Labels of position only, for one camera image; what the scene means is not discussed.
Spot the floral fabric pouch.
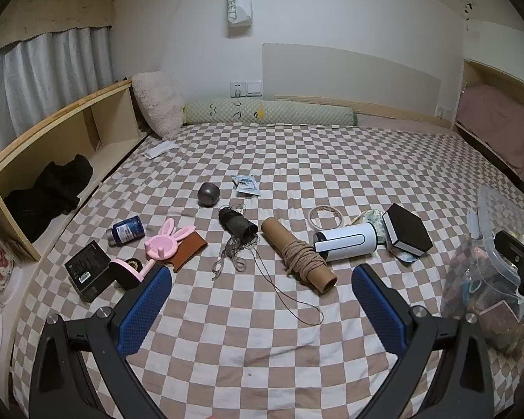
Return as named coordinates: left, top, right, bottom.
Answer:
left=351, top=209, right=415, bottom=265

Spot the grey metallic ball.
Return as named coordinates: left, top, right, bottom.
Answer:
left=198, top=182, right=221, bottom=208

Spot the black clothing pile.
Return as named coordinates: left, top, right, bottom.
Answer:
left=4, top=155, right=95, bottom=243

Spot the white curtain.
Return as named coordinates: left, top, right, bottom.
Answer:
left=0, top=25, right=115, bottom=169

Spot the green bolster pillow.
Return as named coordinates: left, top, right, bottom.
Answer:
left=182, top=98, right=359, bottom=128

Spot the clear tape roll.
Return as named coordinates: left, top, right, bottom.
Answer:
left=310, top=204, right=344, bottom=230

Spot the brown leather pouch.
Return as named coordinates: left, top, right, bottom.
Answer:
left=157, top=232, right=208, bottom=272

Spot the black thread spool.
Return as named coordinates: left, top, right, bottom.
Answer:
left=218, top=205, right=259, bottom=246

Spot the pink bunny phone stand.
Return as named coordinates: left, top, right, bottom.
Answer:
left=109, top=218, right=196, bottom=291

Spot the beige curtain valance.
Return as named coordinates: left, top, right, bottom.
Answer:
left=0, top=0, right=117, bottom=58

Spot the clear plastic storage container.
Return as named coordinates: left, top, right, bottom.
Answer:
left=440, top=185, right=524, bottom=355

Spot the small blue white sachet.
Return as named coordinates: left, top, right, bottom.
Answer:
left=232, top=175, right=262, bottom=197

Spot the clear plastic strip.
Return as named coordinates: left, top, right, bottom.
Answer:
left=212, top=236, right=246, bottom=281

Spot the black cardboard box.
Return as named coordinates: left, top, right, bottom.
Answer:
left=65, top=240, right=115, bottom=303

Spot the white cylindrical water pump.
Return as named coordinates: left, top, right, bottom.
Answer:
left=312, top=222, right=378, bottom=263

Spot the pink bedding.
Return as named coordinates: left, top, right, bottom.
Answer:
left=456, top=85, right=524, bottom=184

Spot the white hanging paper bag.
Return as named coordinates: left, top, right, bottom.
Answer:
left=225, top=0, right=252, bottom=38

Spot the blue pill bottle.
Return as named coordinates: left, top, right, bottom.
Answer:
left=107, top=215, right=145, bottom=247

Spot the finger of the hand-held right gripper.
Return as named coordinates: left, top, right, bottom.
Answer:
left=494, top=230, right=524, bottom=272

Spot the cardboard tube with twine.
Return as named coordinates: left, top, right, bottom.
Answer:
left=262, top=217, right=338, bottom=294

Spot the black hexagonal box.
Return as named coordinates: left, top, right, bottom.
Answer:
left=382, top=203, right=434, bottom=257

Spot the wooden bed frame rail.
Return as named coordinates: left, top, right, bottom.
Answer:
left=273, top=95, right=456, bottom=130

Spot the fluffy cream pillow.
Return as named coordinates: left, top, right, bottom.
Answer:
left=132, top=71, right=185, bottom=139

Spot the thin black cord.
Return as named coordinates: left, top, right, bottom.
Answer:
left=227, top=244, right=325, bottom=327

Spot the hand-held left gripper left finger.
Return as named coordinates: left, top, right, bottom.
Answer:
left=28, top=266, right=173, bottom=419

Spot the white flat packet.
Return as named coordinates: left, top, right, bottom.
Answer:
left=143, top=141, right=176, bottom=160

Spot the wooden bedside shelf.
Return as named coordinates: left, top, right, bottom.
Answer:
left=0, top=78, right=150, bottom=263

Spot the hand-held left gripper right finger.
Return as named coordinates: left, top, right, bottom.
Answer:
left=351, top=264, right=496, bottom=419

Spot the wooden alcove cabinet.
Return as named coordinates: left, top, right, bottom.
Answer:
left=452, top=59, right=524, bottom=205

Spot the white wall socket panel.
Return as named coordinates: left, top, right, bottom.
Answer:
left=229, top=79, right=263, bottom=98

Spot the checkered bed sheet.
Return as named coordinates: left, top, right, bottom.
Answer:
left=9, top=120, right=524, bottom=419

